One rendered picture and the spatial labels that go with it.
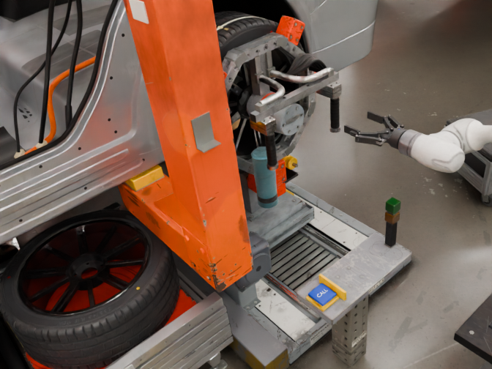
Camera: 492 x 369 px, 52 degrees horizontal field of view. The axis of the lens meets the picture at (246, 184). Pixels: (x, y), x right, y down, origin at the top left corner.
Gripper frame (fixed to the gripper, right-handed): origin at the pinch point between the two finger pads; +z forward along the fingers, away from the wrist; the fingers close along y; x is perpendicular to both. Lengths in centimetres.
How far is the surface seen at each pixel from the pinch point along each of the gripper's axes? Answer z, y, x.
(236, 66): 33, -29, 25
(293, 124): 18.2, -16.6, 0.2
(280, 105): 13.6, -26.6, 14.3
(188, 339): 5, -88, -53
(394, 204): -27.6, -13.3, -16.9
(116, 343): 16, -110, -45
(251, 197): 48, -21, -49
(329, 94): 12.3, -2.5, 9.1
